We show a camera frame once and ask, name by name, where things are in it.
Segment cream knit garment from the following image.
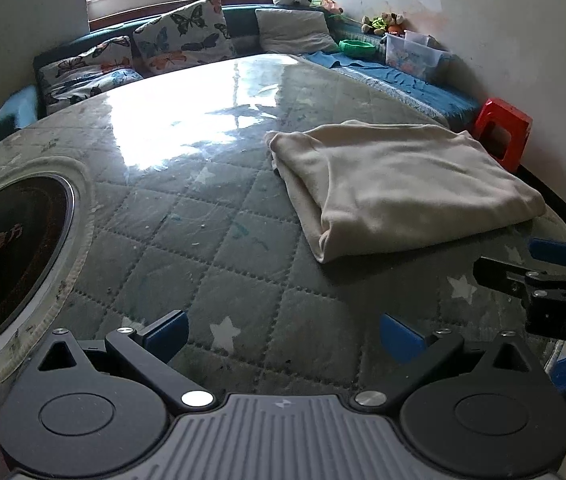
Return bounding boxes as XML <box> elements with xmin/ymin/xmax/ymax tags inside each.
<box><xmin>266</xmin><ymin>120</ymin><xmax>546</xmax><ymax>263</ymax></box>

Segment red plastic stool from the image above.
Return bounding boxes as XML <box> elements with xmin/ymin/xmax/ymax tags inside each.
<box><xmin>470</xmin><ymin>98</ymin><xmax>532</xmax><ymax>172</ymax></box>

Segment black round induction cooktop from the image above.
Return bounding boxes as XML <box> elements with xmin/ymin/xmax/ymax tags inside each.
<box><xmin>0</xmin><ymin>174</ymin><xmax>76</xmax><ymax>336</ymax></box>

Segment clear plastic storage box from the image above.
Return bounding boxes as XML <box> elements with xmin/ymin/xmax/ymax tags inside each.
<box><xmin>385</xmin><ymin>34</ymin><xmax>453</xmax><ymax>84</ymax></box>

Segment green plastic bowl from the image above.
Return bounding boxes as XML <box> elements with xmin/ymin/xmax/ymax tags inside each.
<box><xmin>338</xmin><ymin>39</ymin><xmax>376</xmax><ymax>60</ymax></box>

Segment colourful plush toys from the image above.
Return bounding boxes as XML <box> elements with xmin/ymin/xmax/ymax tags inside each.
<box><xmin>361</xmin><ymin>12</ymin><xmax>405</xmax><ymax>37</ymax></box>

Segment butterfly pillow lying flat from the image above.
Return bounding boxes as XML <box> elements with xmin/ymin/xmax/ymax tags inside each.
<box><xmin>38</xmin><ymin>36</ymin><xmax>143</xmax><ymax>115</ymax></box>

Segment blue sofa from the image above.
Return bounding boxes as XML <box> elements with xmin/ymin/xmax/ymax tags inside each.
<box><xmin>0</xmin><ymin>2</ymin><xmax>480</xmax><ymax>142</ymax></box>

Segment butterfly pillow upright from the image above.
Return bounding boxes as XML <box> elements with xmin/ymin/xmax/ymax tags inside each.
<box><xmin>133</xmin><ymin>0</ymin><xmax>236</xmax><ymax>75</ymax></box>

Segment grey plain cushion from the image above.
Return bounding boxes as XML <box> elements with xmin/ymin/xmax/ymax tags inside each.
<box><xmin>255</xmin><ymin>9</ymin><xmax>338</xmax><ymax>54</ymax></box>

